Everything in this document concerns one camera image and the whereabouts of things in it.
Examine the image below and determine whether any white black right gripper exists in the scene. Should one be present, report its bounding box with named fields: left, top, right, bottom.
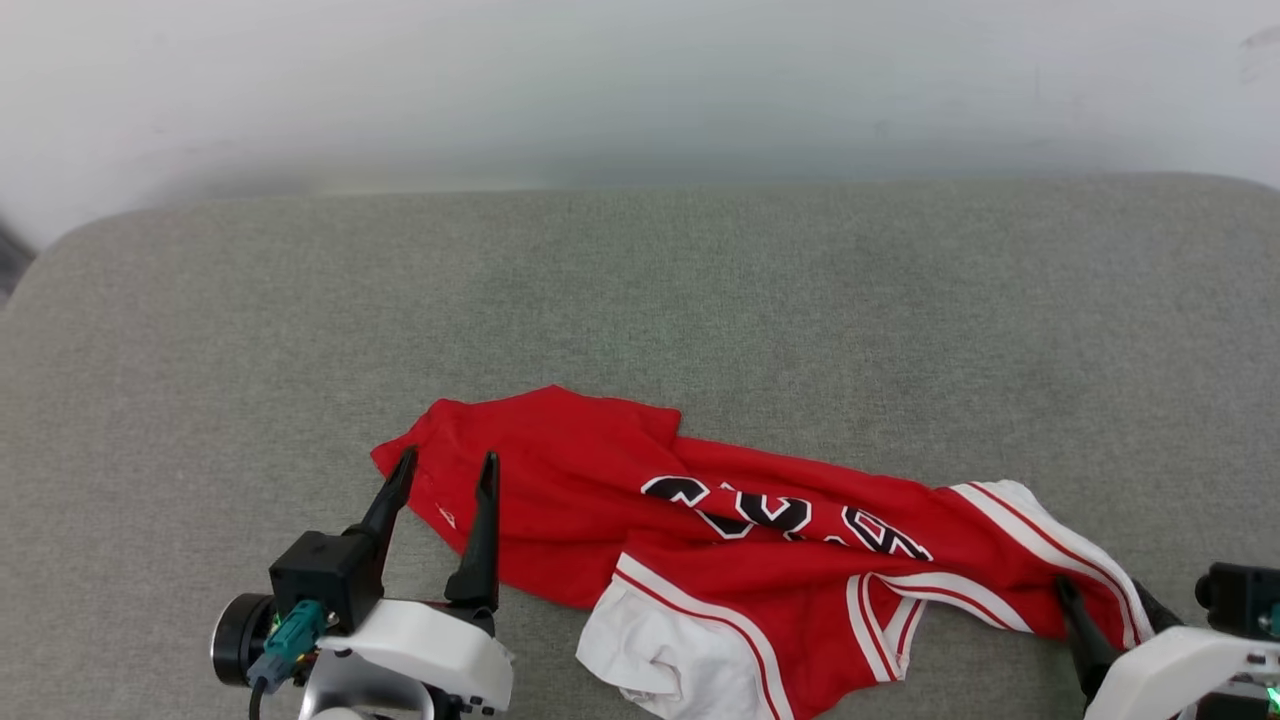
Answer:
left=1056, top=577, right=1280, bottom=720

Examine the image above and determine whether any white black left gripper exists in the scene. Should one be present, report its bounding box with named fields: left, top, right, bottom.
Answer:
left=318, top=446, right=515, bottom=720

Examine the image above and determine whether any red and white jersey shirt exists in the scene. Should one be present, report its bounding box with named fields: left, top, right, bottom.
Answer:
left=370, top=385, right=1161, bottom=720

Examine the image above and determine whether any grey fabric sofa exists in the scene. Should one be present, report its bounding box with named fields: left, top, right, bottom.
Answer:
left=0, top=175, right=1280, bottom=720

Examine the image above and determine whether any teal cable connector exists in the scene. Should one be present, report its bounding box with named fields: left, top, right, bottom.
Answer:
left=247, top=600, right=329, bottom=691

